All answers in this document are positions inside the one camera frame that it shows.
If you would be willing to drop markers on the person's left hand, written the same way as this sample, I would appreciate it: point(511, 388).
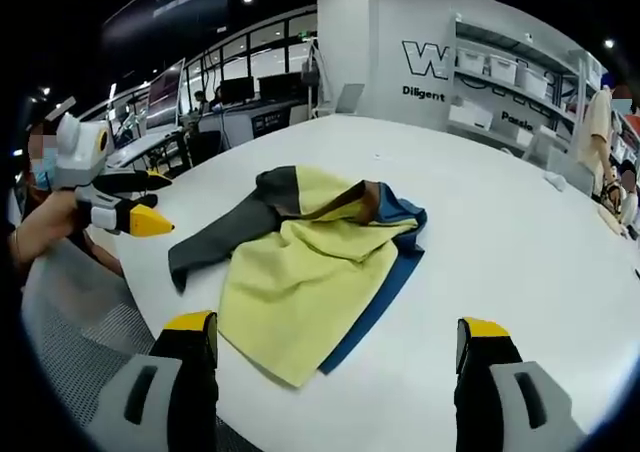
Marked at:
point(50, 222)

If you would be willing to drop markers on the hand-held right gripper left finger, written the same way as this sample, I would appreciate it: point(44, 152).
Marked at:
point(192, 372)

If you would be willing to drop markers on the grey laptop lid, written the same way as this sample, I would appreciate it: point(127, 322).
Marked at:
point(351, 99)

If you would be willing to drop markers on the grey background desk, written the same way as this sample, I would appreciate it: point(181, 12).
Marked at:
point(145, 147)

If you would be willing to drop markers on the dark computer monitor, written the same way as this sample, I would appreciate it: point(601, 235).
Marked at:
point(280, 86)
point(236, 91)

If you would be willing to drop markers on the small white cloth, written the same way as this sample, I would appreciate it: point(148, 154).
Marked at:
point(555, 180)

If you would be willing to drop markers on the white metal shelving unit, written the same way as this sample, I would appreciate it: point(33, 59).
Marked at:
point(520, 92)

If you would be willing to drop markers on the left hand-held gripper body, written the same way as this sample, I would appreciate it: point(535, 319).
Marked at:
point(80, 157)

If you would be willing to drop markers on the white storage bin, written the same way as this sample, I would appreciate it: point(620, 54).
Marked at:
point(472, 61)
point(532, 81)
point(470, 116)
point(502, 68)

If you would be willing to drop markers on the large tilted monitor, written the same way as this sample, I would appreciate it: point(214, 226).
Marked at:
point(165, 94)

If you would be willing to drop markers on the yellow grey blue garment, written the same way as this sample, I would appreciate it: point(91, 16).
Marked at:
point(300, 267)

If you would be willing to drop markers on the blue face mask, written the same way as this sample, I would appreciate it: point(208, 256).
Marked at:
point(44, 178)

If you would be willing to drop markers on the grey mesh office chair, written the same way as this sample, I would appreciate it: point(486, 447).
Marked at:
point(85, 322)

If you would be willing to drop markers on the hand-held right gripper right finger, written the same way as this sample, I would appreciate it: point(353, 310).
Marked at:
point(480, 372)

